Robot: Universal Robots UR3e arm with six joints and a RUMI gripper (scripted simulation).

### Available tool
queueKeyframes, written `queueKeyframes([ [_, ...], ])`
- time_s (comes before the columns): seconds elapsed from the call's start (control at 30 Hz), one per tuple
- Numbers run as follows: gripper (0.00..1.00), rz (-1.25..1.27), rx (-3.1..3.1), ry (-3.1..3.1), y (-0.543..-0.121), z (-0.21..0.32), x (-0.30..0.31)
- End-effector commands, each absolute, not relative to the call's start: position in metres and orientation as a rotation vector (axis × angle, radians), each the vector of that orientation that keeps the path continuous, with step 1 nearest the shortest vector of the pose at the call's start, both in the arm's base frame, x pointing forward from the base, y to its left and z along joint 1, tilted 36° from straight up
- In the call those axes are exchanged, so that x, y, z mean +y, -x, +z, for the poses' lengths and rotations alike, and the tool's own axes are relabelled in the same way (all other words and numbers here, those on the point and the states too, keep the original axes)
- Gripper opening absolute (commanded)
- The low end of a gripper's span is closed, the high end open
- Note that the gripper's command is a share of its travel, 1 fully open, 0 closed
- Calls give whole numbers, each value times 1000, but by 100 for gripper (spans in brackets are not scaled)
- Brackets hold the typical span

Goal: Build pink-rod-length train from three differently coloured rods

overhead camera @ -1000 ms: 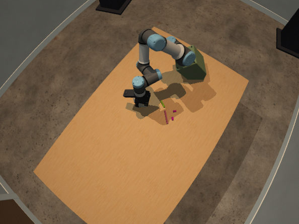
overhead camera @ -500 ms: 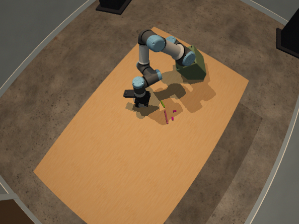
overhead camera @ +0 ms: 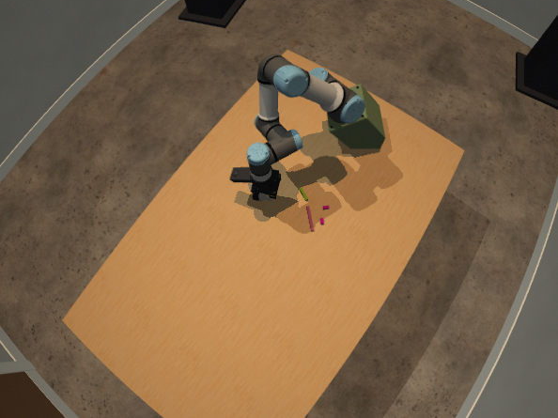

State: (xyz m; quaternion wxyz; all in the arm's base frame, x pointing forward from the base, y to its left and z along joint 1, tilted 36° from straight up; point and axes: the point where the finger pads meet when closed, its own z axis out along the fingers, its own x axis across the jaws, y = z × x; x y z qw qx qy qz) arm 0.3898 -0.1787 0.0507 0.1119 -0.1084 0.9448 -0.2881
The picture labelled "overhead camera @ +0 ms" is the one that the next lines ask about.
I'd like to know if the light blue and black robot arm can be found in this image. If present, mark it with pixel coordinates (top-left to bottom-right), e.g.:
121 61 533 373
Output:
230 54 365 183

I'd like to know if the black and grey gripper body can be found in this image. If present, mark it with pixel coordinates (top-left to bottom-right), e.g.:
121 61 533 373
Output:
250 168 281 199

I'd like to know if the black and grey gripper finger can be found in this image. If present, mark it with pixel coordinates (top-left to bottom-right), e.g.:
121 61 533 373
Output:
252 192 272 202

